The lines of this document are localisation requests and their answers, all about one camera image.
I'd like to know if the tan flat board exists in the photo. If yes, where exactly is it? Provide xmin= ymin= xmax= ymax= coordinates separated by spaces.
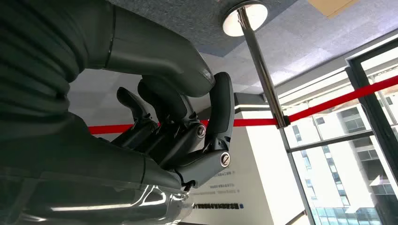
xmin=307 ymin=0 xmax=360 ymax=19

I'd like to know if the chrome stanchion post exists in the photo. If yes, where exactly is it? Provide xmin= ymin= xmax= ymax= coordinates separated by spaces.
xmin=222 ymin=0 xmax=291 ymax=129

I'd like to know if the red barrier belt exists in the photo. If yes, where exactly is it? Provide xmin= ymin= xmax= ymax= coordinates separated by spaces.
xmin=88 ymin=74 xmax=398 ymax=135

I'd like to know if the black window frame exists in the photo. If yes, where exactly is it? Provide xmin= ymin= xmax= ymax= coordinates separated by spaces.
xmin=278 ymin=37 xmax=398 ymax=225

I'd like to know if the white building outside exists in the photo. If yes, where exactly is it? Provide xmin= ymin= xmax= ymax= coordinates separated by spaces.
xmin=284 ymin=93 xmax=398 ymax=225

